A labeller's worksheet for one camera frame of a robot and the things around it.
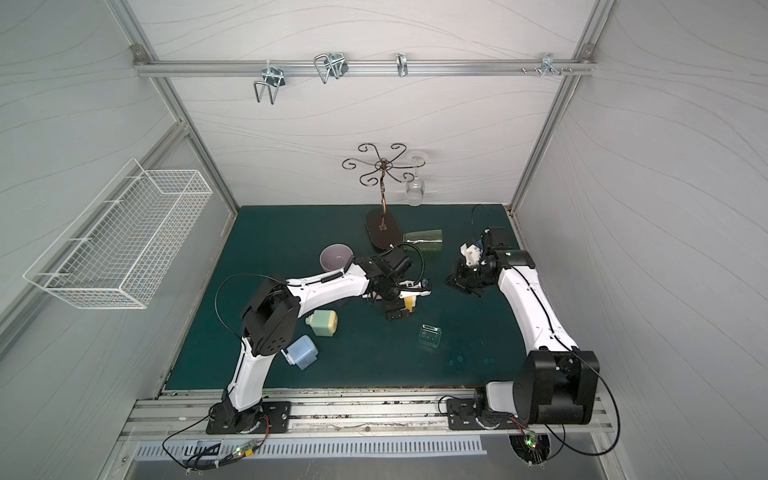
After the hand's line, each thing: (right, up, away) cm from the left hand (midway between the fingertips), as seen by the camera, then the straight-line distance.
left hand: (406, 300), depth 89 cm
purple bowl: (-24, +12, +12) cm, 29 cm away
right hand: (+11, +7, -8) cm, 16 cm away
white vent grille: (-21, -31, -19) cm, 42 cm away
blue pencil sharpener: (-28, -11, -13) cm, 33 cm away
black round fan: (+30, -33, -18) cm, 48 cm away
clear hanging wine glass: (+4, +36, +7) cm, 37 cm away
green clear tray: (+7, -10, -3) cm, 12 cm away
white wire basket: (-68, +16, -22) cm, 73 cm away
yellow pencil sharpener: (+1, -1, -1) cm, 2 cm away
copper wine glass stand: (-8, +24, +23) cm, 34 cm away
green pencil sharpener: (-23, -4, -8) cm, 25 cm away
